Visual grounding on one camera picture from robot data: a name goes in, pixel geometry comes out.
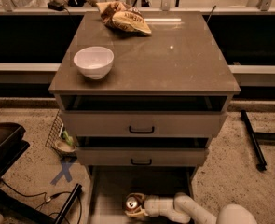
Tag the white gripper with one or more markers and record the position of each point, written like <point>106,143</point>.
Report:
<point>151,206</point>

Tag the red coke can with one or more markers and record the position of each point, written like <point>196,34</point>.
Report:
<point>133,205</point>

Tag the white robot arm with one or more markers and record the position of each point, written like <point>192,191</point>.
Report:
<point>182,208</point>

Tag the open bottom drawer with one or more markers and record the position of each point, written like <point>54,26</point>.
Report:
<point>111,186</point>

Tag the grey drawer cabinet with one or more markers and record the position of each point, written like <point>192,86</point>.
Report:
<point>178,68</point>

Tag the black stand leg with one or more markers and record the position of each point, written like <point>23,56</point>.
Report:
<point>74,195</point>

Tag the blue tape cross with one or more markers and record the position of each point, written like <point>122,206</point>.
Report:
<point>66,164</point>

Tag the green object on floor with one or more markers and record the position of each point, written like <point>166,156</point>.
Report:
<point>67,138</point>

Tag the small bowl on floor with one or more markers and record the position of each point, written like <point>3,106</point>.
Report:
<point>64,149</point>

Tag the black metal floor bar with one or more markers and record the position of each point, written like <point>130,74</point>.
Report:
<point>261,162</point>

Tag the black tray cart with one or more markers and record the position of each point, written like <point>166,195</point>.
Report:
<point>12,144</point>

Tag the white bowl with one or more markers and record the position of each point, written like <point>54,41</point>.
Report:
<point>94,62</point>

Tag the brown chip bag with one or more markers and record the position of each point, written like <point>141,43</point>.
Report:
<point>121,16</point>

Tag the black power adapter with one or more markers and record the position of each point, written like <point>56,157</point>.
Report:
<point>55,6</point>

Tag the middle drawer with handle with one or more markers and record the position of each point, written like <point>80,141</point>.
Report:
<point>120,156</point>

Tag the drawer with handle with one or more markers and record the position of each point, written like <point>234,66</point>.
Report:
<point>120,156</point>
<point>143,124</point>

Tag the top drawer with handle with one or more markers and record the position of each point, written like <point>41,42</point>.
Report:
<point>143,124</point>

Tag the wire basket on floor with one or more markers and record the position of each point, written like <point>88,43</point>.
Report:
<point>55,131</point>

